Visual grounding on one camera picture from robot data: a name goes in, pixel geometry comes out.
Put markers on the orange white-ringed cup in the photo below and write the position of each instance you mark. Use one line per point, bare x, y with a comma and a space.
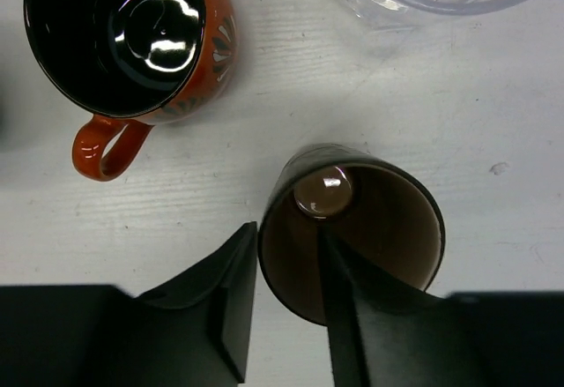
133, 64

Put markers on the black cup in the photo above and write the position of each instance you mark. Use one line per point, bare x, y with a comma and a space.
385, 214

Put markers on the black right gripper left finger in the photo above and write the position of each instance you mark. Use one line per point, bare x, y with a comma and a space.
192, 330

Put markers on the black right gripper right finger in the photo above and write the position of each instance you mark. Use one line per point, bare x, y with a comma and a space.
383, 332

